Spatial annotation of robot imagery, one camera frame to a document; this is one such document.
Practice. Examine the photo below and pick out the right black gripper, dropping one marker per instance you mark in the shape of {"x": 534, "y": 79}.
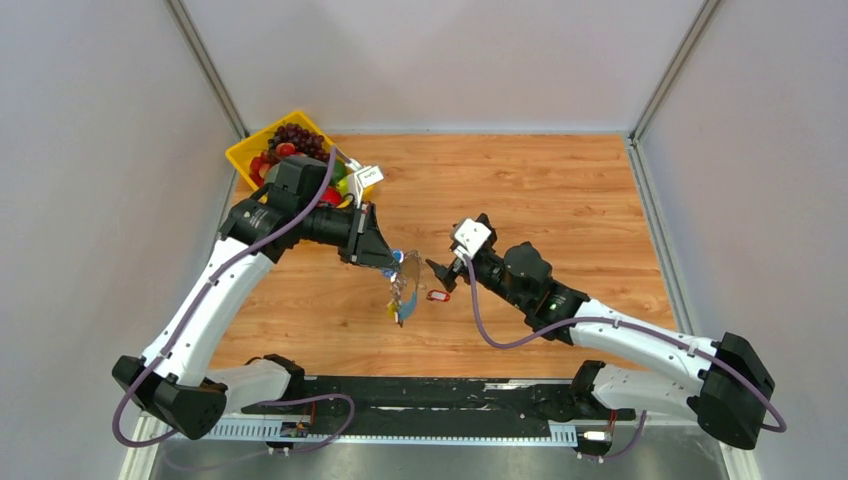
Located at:
{"x": 447, "y": 276}

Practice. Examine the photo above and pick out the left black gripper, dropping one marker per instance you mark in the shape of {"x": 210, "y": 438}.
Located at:
{"x": 367, "y": 243}

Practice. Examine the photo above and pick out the metal key plate blue handle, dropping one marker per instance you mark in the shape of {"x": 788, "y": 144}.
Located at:
{"x": 405, "y": 283}

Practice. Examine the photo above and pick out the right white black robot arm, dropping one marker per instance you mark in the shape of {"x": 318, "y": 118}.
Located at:
{"x": 722, "y": 385}

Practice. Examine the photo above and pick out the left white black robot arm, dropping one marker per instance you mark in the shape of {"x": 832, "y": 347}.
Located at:
{"x": 171, "y": 379}

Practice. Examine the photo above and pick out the red apple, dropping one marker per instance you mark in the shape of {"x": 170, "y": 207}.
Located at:
{"x": 331, "y": 197}

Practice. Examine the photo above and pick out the light green apple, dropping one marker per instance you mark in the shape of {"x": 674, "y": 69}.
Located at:
{"x": 348, "y": 188}

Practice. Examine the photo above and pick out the dark green lime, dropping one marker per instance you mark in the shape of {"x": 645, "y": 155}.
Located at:
{"x": 340, "y": 172}

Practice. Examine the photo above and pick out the dark purple grape bunch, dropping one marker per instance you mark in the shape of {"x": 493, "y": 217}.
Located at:
{"x": 293, "y": 139}

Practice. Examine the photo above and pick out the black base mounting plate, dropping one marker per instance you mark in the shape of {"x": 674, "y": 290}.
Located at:
{"x": 418, "y": 408}

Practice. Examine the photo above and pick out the yellow plastic fruit basket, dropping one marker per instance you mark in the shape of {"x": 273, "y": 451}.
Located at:
{"x": 243, "y": 152}

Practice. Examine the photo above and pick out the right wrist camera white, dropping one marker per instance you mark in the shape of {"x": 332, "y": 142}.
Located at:
{"x": 468, "y": 237}

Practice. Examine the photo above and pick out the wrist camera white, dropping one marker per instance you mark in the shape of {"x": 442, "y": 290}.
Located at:
{"x": 361, "y": 178}
{"x": 468, "y": 237}

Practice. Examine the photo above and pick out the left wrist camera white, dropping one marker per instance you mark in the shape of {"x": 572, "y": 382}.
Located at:
{"x": 361, "y": 178}

